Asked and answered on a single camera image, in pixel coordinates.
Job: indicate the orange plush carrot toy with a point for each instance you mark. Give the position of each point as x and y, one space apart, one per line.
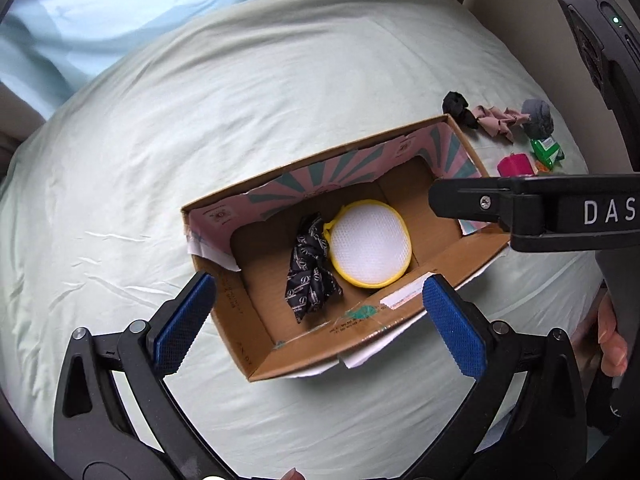
541 168

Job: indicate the person's left hand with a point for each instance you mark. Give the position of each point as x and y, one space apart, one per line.
293 474

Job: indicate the black sock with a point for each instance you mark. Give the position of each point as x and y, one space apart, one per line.
455 105

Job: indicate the green snack packet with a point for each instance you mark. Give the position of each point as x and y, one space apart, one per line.
548 151

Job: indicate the cardboard box with pink lining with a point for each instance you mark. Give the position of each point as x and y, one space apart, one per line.
244 237

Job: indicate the light blue hanging cloth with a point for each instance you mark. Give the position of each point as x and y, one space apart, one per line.
50 49

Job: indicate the round yellow-rimmed white mesh pouch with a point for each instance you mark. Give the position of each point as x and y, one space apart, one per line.
369 244

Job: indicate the black patterned scrunchie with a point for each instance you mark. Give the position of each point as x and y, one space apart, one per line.
310 283

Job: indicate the grey-blue rolled sock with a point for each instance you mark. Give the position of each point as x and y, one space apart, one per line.
540 125

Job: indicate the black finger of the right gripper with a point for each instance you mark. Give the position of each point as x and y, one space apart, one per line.
472 199

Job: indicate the dusty pink scrunchie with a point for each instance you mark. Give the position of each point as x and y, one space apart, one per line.
497 122

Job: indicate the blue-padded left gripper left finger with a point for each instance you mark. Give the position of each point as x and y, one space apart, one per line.
114 417

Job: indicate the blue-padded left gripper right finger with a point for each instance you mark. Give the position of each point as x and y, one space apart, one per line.
525 415

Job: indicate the person's right hand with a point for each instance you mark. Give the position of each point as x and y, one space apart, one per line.
614 347

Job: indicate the magenta leather pouch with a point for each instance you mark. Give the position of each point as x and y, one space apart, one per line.
515 165

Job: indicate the pale green bed sheet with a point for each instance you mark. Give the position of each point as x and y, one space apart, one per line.
92 234

